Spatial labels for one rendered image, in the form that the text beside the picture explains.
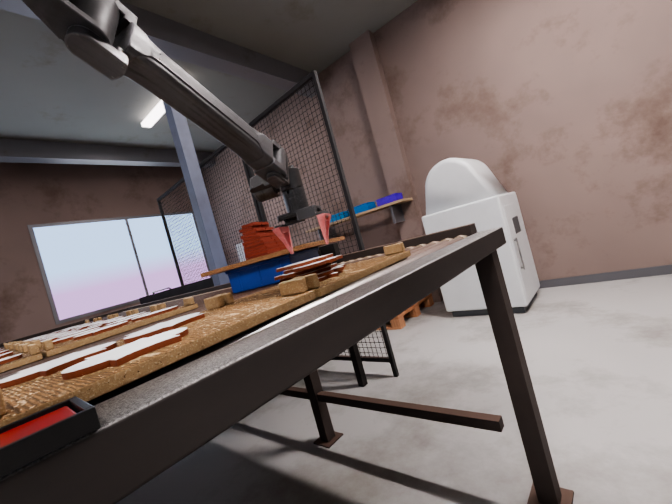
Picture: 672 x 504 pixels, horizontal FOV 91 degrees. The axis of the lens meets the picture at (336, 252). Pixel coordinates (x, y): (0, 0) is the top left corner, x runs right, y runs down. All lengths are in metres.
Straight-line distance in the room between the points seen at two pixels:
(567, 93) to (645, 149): 0.81
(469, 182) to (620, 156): 1.34
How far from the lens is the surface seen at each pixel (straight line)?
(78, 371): 0.48
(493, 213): 3.17
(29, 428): 0.36
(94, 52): 0.60
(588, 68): 4.05
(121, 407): 0.36
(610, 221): 3.96
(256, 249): 1.57
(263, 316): 0.50
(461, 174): 3.28
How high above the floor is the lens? 1.00
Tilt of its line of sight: 1 degrees down
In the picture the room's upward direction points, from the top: 15 degrees counter-clockwise
